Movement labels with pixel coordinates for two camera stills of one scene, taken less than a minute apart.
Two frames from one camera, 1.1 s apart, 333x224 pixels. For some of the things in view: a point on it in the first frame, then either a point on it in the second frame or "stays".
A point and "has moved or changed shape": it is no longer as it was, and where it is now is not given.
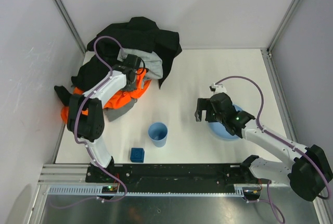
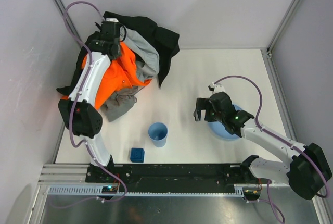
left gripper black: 131,77 → 109,29
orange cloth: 120,100 has moved or changed shape
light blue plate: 219,128 stays
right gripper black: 206,107 stays
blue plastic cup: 157,132 stays
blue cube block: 137,154 stays
